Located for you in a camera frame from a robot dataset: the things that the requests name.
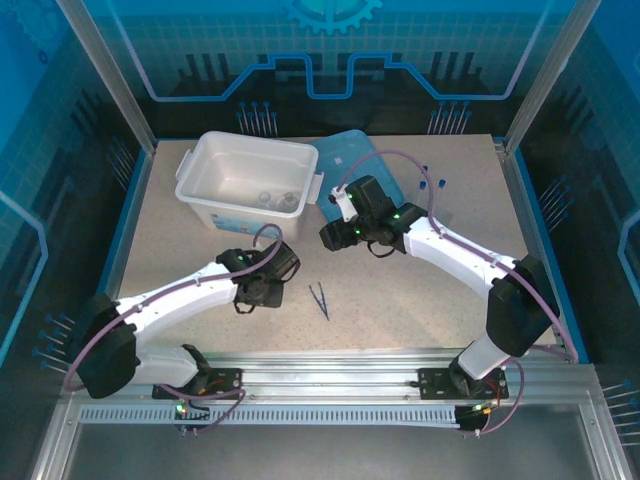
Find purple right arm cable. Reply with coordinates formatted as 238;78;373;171
333;151;580;437

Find white slotted cable duct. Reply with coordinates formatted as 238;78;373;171
78;405;464;427

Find glass conical flask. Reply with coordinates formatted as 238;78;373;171
276;191;303;214

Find black controller board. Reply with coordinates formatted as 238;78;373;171
172;397;214;436
455;402;501;435

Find aluminium front frame rail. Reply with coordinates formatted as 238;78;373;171
62;347;599;407

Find clear test tube rack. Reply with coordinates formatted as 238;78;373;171
414;192;452;226

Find blue plastic bin lid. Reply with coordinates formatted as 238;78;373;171
307;128;404;221

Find blue plastic tweezers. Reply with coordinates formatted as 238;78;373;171
308;283;332;322

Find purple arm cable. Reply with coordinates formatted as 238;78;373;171
333;151;580;437
63;223;285;437

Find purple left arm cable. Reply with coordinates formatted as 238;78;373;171
63;223;285;437

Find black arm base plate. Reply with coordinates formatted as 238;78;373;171
151;367;245;401
417;367;510;401

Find white plastic storage bin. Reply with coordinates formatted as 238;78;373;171
174;130;325;244

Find aluminium frame post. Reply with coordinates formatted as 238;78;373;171
502;0;604;156
53;0;160;154

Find aluminium side rail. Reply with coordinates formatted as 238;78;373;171
492;139;574;364

